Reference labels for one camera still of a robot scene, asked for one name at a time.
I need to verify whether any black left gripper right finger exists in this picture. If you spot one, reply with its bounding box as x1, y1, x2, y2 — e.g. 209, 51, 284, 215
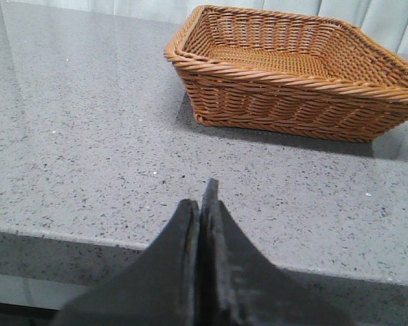
197, 179, 355, 325

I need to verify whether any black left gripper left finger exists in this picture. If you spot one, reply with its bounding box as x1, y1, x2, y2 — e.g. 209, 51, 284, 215
54, 200, 199, 325

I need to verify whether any white pleated curtain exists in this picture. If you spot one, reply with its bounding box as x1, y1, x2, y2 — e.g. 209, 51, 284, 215
88, 0, 408, 55

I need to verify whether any brown wicker basket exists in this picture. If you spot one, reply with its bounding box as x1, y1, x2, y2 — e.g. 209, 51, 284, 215
165, 5, 408, 143

